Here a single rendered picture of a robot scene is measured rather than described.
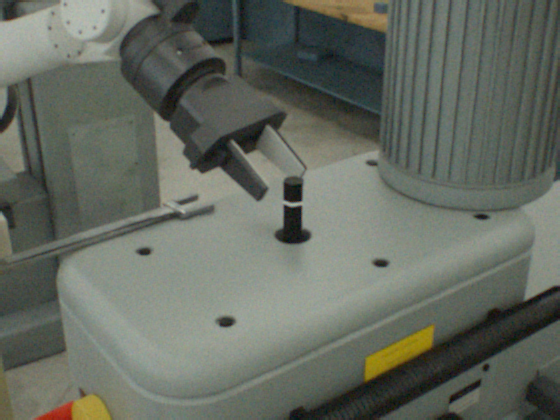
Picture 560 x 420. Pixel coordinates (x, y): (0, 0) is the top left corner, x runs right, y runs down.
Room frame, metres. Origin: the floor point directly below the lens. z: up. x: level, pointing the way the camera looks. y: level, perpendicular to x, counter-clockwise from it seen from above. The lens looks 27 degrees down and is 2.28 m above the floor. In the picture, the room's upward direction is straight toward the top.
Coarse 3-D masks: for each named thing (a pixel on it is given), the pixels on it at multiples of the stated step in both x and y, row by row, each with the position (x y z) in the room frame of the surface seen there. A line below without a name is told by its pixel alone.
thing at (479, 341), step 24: (552, 288) 0.73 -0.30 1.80; (504, 312) 0.69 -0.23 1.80; (528, 312) 0.69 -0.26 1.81; (552, 312) 0.70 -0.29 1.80; (480, 336) 0.65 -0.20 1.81; (504, 336) 0.65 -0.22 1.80; (528, 336) 0.68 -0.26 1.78; (432, 360) 0.61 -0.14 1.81; (456, 360) 0.61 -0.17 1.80; (480, 360) 0.63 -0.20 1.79; (384, 384) 0.57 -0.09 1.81; (408, 384) 0.58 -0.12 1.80; (432, 384) 0.59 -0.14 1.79; (336, 408) 0.54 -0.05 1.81; (360, 408) 0.54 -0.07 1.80; (384, 408) 0.55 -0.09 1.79
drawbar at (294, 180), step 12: (288, 180) 0.70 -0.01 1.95; (300, 180) 0.70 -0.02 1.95; (288, 192) 0.69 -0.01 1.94; (300, 192) 0.69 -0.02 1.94; (288, 216) 0.69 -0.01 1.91; (300, 216) 0.69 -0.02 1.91; (288, 228) 0.69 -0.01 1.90; (300, 228) 0.69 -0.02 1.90; (288, 240) 0.69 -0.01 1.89; (300, 240) 0.69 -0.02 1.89
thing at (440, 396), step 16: (480, 368) 0.71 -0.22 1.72; (448, 384) 0.68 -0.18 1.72; (464, 384) 0.69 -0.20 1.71; (480, 384) 0.71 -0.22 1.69; (416, 400) 0.65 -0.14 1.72; (432, 400) 0.66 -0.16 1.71; (448, 400) 0.68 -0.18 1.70; (464, 400) 0.69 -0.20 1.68; (480, 400) 0.71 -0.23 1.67; (400, 416) 0.63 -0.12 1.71; (416, 416) 0.65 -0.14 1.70; (432, 416) 0.66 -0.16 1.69; (464, 416) 0.70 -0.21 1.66
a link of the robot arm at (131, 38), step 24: (72, 0) 0.81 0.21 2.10; (96, 0) 0.80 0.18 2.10; (120, 0) 0.81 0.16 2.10; (144, 0) 0.84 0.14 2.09; (168, 0) 0.81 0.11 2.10; (192, 0) 0.81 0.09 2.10; (72, 24) 0.80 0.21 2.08; (96, 24) 0.79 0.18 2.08; (120, 24) 0.80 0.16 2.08; (144, 24) 0.81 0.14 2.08; (168, 24) 0.80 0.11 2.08; (120, 48) 0.81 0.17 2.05; (144, 48) 0.78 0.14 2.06
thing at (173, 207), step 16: (192, 192) 0.78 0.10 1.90; (160, 208) 0.74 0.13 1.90; (176, 208) 0.74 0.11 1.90; (192, 208) 0.74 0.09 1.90; (208, 208) 0.75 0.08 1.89; (112, 224) 0.71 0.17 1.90; (128, 224) 0.71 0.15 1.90; (144, 224) 0.72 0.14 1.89; (64, 240) 0.68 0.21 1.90; (80, 240) 0.68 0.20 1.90; (96, 240) 0.68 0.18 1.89; (16, 256) 0.65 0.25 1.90; (32, 256) 0.65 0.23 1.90; (48, 256) 0.65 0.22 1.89; (0, 272) 0.62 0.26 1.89
